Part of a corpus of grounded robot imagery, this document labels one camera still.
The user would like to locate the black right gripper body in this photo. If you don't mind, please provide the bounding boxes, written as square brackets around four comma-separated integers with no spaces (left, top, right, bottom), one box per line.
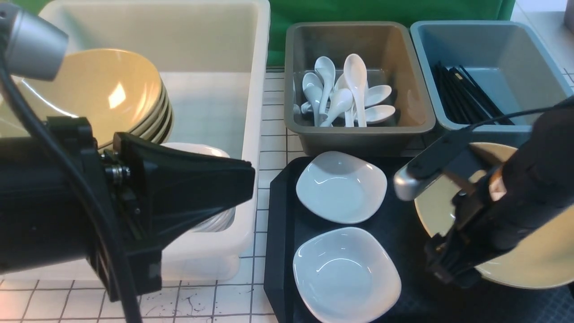
[424,148,505,288]

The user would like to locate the yellow noodle bowl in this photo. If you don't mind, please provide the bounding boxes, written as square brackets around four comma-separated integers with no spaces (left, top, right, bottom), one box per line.
[414,142,574,289]

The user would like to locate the white square dish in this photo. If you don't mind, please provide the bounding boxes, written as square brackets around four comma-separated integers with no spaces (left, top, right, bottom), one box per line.
[296,151,388,224]
[292,227,402,323]

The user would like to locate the white soup spoon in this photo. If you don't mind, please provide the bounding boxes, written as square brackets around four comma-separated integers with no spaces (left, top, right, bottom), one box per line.
[343,53,367,127]

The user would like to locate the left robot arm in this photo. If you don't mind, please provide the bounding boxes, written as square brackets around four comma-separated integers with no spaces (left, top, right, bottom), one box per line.
[1,2,256,303]

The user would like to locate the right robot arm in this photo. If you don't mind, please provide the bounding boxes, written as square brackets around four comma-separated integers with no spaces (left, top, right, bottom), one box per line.
[393,97,574,288]

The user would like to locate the top stacked yellow bowl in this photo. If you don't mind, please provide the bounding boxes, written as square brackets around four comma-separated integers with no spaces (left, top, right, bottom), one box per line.
[16,48,173,150]

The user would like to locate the top stacked white dish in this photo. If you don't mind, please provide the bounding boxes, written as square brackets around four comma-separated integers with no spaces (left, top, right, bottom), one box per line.
[161,142,230,158]

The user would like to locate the stack of white dishes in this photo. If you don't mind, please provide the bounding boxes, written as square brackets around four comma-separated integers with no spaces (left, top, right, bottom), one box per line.
[189,207,235,233]

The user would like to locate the stack of yellow bowls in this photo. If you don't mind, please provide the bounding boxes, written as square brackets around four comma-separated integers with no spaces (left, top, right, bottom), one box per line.
[129,83,171,143]

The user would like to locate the black plastic serving tray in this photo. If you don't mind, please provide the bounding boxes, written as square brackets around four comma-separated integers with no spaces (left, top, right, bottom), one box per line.
[264,156,574,323]

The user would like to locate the black chopsticks in bin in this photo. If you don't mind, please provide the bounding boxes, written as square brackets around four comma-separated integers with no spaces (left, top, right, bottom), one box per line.
[431,61,515,125]

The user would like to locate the large white plastic tub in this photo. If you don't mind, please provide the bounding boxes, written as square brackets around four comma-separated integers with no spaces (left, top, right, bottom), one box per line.
[0,0,271,281]

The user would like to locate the blue-grey chopstick bin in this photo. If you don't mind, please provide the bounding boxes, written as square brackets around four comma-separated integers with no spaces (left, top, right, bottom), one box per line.
[410,21,573,147]

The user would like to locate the white spoons in bin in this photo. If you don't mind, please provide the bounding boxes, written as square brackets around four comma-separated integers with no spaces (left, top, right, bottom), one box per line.
[294,57,396,127]

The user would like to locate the grey-brown spoon bin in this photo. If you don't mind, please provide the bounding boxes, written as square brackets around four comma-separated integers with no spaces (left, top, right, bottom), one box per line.
[284,21,436,156]

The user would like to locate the green backdrop cloth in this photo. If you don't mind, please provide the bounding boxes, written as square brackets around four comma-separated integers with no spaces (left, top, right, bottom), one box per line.
[0,0,516,68]

